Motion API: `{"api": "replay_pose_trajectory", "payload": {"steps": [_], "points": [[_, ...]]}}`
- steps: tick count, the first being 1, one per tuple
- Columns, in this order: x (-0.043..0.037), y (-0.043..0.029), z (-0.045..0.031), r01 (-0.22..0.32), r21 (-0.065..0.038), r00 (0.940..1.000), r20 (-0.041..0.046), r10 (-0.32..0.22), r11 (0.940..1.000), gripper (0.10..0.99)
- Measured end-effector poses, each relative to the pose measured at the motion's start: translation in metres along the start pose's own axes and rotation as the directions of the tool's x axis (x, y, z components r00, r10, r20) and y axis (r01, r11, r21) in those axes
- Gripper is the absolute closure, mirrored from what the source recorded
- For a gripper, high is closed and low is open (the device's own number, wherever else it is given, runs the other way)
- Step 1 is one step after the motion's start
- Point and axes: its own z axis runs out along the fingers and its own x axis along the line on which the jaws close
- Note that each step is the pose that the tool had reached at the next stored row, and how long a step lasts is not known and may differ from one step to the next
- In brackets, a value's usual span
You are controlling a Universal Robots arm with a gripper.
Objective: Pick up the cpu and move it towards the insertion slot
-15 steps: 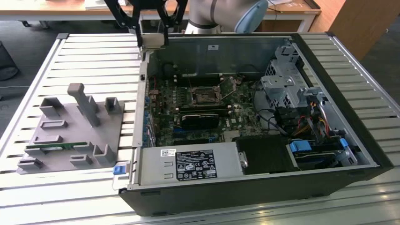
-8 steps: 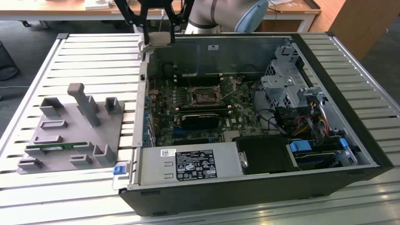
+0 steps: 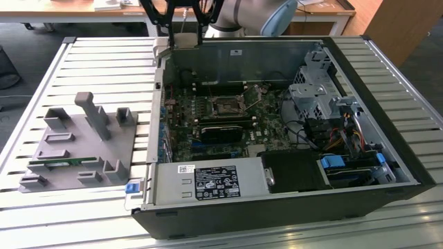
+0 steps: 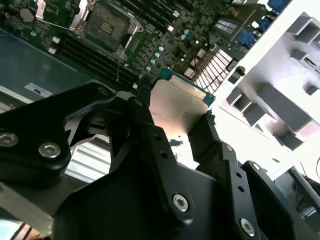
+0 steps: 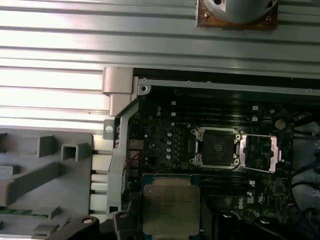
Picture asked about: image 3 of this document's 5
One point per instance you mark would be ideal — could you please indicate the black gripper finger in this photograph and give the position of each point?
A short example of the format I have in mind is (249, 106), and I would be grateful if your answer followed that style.
(200, 36)
(169, 36)

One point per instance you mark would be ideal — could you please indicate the silver CPU green board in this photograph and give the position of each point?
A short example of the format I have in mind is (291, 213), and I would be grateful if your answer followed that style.
(184, 41)

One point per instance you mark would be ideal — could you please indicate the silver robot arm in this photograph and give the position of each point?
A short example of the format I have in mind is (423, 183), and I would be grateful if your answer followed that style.
(224, 15)

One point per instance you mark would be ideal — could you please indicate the CPU socket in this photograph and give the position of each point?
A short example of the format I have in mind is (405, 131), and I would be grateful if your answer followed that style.
(225, 106)

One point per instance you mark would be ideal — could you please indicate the black RAM slots row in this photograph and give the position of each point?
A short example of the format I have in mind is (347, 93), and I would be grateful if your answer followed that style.
(217, 89)
(224, 121)

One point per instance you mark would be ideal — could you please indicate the white box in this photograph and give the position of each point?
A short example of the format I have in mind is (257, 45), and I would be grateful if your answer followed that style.
(103, 5)

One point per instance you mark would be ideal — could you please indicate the black graphics card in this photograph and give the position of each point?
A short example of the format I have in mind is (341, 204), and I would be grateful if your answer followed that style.
(221, 133)

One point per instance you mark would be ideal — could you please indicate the silver metal drive cage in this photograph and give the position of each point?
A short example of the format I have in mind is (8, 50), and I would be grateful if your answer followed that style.
(311, 98)

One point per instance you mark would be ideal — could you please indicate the green motherboard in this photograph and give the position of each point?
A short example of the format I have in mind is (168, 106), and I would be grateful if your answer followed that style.
(273, 129)

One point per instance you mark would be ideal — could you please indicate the silver chipset heatsink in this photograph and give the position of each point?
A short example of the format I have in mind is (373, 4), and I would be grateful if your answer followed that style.
(256, 151)

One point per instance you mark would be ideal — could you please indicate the grey plastic parts rack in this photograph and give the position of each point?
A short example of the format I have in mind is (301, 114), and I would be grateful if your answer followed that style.
(89, 145)

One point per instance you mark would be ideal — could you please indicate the green RAM stick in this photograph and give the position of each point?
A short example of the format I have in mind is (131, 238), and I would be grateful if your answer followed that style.
(79, 160)

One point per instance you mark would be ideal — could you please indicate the grey power supply unit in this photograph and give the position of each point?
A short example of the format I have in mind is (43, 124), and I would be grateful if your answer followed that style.
(165, 181)

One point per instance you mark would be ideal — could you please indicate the wooden cabinet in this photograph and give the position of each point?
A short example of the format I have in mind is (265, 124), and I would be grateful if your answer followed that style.
(404, 26)

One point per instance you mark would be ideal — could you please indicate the blue case latch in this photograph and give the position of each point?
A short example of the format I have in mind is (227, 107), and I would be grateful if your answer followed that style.
(131, 188)

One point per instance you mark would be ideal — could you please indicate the blue disk carrier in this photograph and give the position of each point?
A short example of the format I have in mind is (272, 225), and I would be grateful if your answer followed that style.
(332, 162)

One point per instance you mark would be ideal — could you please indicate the black disk drive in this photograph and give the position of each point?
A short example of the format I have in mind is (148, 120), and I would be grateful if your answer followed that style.
(349, 177)

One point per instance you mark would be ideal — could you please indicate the small blue clip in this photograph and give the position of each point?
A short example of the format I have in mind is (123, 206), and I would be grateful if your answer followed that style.
(379, 159)

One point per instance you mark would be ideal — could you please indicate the black open PC case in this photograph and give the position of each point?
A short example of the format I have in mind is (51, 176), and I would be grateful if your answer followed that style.
(241, 220)

